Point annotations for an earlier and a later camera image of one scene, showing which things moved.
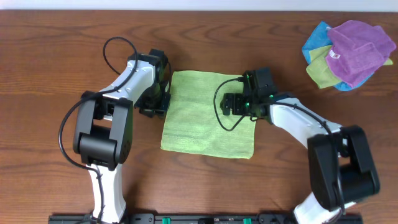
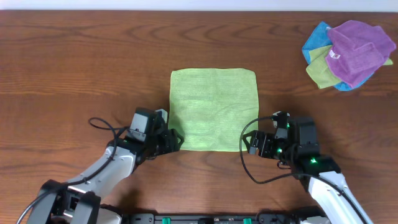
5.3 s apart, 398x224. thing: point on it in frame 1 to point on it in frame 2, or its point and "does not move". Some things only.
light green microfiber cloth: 194,122 does not move
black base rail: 200,219 does not move
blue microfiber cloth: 320,37 does not move
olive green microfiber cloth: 319,70 does not move
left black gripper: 158,106 to 169,140
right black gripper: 228,104 to 261,144
